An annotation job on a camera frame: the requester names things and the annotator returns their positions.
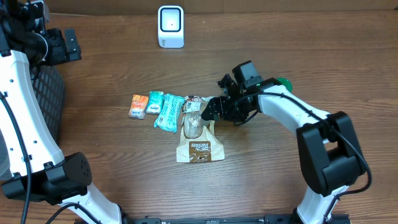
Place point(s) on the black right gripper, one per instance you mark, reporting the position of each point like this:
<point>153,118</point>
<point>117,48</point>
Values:
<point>216,104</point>

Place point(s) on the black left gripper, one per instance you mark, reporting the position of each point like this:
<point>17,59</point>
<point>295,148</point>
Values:
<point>72,45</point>

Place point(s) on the brown bread pouch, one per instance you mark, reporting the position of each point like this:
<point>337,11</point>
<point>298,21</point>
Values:
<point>198,142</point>

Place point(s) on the green lid jar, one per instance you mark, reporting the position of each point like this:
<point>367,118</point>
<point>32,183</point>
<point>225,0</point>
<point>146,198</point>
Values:
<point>285,83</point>

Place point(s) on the long teal wipes pack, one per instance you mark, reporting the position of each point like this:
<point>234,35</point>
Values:
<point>168,117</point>

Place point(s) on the teal gum packet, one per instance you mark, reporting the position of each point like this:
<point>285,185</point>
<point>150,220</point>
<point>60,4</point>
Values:
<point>155,103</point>

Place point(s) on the orange snack packet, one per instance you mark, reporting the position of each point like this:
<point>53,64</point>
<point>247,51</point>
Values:
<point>138,106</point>

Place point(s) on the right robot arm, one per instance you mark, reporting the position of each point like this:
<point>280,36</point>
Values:
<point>330,156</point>

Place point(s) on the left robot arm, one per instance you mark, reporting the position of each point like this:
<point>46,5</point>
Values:
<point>39,169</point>

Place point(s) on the white barcode scanner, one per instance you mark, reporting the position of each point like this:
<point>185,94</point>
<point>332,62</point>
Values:
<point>170,27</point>

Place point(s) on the grey plastic shopping basket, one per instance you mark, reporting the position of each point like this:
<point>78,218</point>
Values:
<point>49,89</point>

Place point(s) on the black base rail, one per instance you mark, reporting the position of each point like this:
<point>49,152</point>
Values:
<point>211,221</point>

